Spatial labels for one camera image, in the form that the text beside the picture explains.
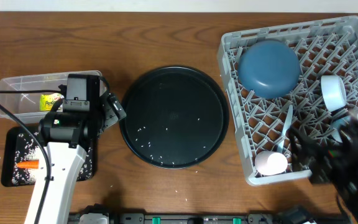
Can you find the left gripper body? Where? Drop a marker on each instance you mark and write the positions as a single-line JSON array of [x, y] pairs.
[[110, 113]]

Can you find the yellow foil snack wrapper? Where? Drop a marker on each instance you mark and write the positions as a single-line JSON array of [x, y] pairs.
[[47, 101]]

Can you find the orange carrot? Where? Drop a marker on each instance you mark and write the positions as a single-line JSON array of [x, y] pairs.
[[28, 164]]

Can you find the pink cup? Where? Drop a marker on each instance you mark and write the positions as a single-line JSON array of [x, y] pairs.
[[270, 163]]

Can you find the dark blue plate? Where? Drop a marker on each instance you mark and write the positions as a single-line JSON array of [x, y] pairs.
[[269, 68]]

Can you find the white plastic knife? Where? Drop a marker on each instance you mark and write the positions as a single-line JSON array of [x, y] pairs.
[[286, 126]]

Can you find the light blue bowl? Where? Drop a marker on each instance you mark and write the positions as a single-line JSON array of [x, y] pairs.
[[333, 92]]

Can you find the light blue cup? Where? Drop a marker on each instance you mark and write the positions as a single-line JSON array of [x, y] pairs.
[[336, 125]]

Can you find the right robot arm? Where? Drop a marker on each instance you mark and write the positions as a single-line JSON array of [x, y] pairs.
[[331, 164]]

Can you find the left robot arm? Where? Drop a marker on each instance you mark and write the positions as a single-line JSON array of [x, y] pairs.
[[64, 140]]

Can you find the grey plastic dishwasher rack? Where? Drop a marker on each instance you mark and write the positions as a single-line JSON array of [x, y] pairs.
[[324, 47]]

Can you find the round black serving tray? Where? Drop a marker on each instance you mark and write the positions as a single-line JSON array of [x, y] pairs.
[[176, 117]]

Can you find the clear plastic bin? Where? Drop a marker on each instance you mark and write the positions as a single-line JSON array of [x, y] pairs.
[[16, 95]]

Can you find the pile of white rice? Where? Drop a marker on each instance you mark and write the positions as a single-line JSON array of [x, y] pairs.
[[27, 150]]

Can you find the black rectangular tray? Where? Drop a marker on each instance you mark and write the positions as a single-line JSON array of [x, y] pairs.
[[10, 146]]

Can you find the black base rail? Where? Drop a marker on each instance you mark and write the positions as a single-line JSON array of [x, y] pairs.
[[98, 214]]

